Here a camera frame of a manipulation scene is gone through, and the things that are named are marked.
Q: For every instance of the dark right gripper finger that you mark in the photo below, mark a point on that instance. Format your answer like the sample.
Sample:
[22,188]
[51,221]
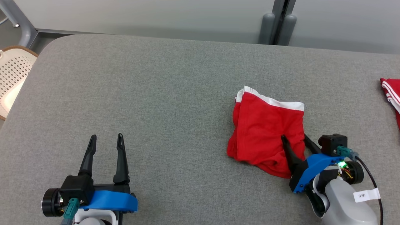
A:
[312,148]
[292,157]

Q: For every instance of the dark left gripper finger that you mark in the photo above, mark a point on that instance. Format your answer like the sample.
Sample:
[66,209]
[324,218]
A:
[122,167]
[88,161]

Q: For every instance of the blue white right gripper body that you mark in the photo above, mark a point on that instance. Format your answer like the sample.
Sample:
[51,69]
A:
[312,167]

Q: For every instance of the blue white left gripper body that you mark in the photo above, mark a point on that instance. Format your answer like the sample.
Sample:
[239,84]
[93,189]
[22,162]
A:
[109,200]

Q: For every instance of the red shorts with white stripe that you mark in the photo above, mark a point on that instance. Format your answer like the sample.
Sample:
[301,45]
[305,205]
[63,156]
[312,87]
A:
[265,131]

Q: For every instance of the red basketball jersey number 23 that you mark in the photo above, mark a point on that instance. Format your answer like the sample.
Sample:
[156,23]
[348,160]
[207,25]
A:
[392,97]

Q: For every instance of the cream perforated laundry basket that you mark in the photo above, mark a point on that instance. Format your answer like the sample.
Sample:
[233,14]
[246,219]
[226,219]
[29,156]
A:
[15,78]

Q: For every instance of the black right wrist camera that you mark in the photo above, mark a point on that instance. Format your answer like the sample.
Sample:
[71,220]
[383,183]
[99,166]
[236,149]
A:
[331,143]

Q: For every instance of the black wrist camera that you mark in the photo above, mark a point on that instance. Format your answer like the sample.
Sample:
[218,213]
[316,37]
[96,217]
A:
[76,189]
[331,143]

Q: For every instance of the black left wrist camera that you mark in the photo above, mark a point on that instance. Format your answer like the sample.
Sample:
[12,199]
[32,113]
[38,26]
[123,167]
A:
[76,189]

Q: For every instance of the teal right camera connector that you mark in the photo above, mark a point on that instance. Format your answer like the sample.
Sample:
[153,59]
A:
[347,152]

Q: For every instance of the teal camera connector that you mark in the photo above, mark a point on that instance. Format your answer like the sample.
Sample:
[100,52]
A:
[71,211]
[347,152]

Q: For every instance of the teal left camera connector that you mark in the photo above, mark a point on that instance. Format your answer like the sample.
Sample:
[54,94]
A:
[71,211]

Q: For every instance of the grey partition post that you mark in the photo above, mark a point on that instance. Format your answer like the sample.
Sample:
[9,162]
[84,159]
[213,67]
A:
[276,22]

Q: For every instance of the grey metal frame leg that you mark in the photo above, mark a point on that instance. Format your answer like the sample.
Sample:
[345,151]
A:
[18,22]

